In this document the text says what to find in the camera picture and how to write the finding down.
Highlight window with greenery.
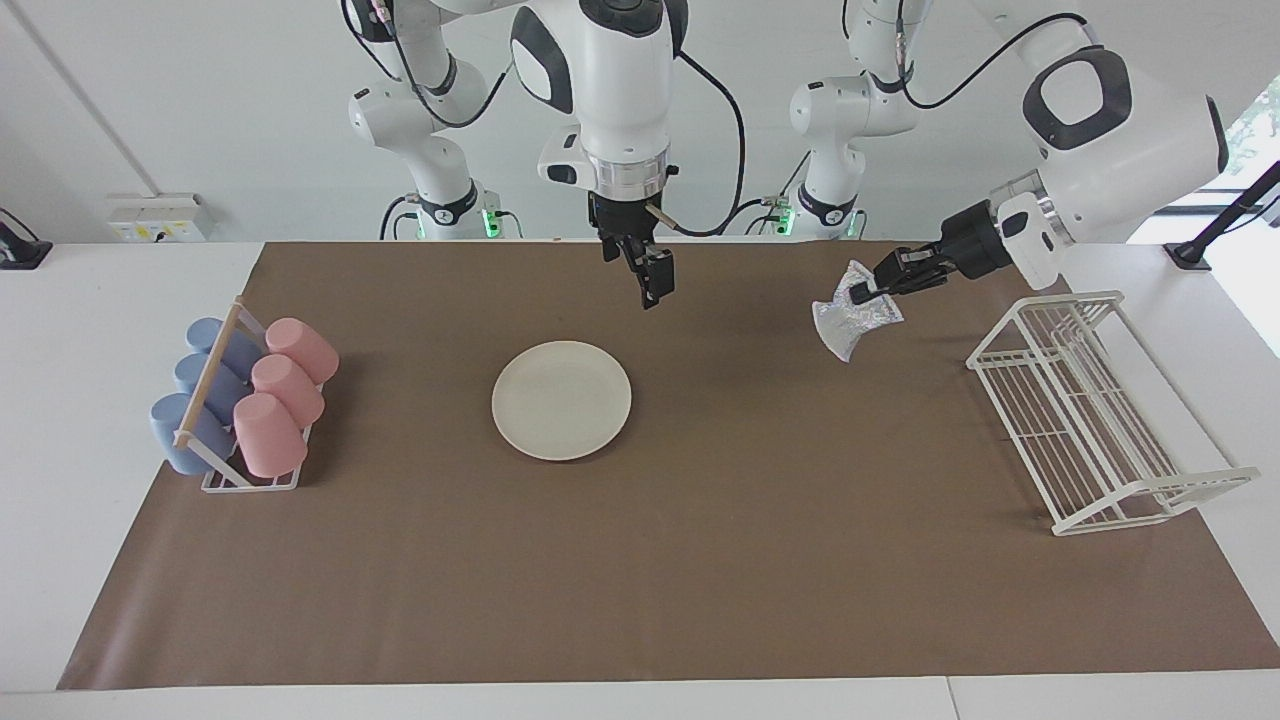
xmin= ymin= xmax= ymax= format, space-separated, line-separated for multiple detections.
xmin=1170 ymin=75 xmax=1280 ymax=216

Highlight brown table mat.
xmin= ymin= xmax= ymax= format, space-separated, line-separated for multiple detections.
xmin=57 ymin=240 xmax=1280 ymax=691

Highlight white round plate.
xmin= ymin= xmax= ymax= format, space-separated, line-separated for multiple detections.
xmin=491 ymin=341 xmax=633 ymax=462

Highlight black left base cable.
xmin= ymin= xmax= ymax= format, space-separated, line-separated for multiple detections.
xmin=718 ymin=150 xmax=809 ymax=238

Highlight pink plastic cup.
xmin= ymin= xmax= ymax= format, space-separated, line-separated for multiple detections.
xmin=250 ymin=354 xmax=326 ymax=429
xmin=232 ymin=392 xmax=309 ymax=479
xmin=265 ymin=317 xmax=340 ymax=386

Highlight black clamp mount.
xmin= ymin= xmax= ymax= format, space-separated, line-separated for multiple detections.
xmin=0 ymin=207 xmax=53 ymax=271

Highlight white wire dish rack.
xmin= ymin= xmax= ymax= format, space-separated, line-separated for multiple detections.
xmin=966 ymin=290 xmax=1261 ymax=537

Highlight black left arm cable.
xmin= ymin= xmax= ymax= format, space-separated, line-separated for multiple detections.
xmin=840 ymin=0 xmax=1093 ymax=111

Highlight blue plastic cup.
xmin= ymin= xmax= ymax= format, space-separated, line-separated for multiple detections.
xmin=174 ymin=353 xmax=251 ymax=426
xmin=186 ymin=318 xmax=266 ymax=381
xmin=150 ymin=393 xmax=239 ymax=476

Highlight cup holder with wooden rod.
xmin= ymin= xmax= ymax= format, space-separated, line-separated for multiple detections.
xmin=172 ymin=296 xmax=326 ymax=493

